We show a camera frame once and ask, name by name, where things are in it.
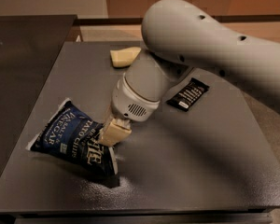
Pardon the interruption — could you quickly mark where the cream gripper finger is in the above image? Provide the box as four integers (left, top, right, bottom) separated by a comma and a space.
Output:
105, 105, 114, 126
98, 118, 132, 147

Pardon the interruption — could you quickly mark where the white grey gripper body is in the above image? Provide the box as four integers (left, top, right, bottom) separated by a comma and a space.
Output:
111, 76, 160, 122

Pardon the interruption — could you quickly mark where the blue kettle chip bag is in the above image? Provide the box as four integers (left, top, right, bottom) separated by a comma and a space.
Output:
26, 99, 118, 176

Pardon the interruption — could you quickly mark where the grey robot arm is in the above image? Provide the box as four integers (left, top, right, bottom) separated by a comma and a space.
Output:
98, 0, 280, 147

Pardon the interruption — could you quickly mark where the yellow sponge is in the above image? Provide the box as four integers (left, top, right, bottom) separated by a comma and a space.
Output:
110, 47, 141, 68

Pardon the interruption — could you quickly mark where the black snack bar wrapper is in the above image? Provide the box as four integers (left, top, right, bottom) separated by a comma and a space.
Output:
166, 77, 209, 112

